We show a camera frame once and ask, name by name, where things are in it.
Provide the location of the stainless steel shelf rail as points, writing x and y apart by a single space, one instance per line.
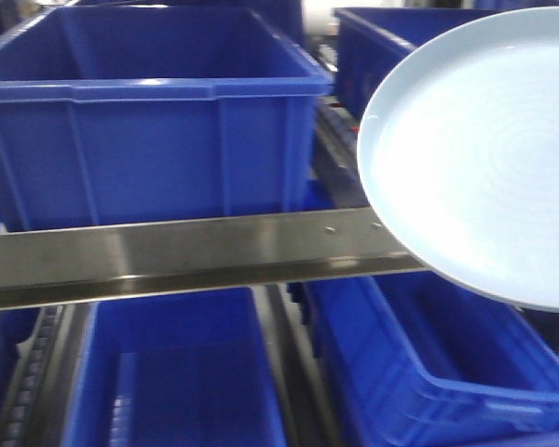
80 265

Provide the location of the blue plastic crate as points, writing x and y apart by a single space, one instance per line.
133 114
371 41

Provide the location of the blue plastic crate middle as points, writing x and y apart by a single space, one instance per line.
133 114

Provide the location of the light blue plate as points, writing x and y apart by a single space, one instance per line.
458 154

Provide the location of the blue plastic crate right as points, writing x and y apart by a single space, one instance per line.
371 41

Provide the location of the blue crate lower shelf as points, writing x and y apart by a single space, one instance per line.
186 369

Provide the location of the blue crate lower right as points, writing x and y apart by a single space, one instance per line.
414 360

